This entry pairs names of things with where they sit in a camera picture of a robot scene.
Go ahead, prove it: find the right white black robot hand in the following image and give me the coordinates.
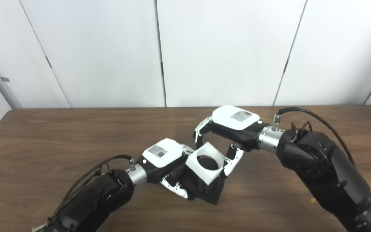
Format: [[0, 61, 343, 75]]
[[193, 105, 268, 178]]

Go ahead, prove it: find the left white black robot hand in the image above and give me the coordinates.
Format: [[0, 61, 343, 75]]
[[141, 138, 196, 200]]

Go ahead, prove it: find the white square piece with hole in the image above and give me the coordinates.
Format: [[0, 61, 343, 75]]
[[185, 142, 226, 185]]

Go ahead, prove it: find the black cylinder peg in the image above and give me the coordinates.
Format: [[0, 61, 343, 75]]
[[173, 155, 225, 206]]

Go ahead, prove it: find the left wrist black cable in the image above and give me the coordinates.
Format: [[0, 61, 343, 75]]
[[31, 155, 137, 232]]

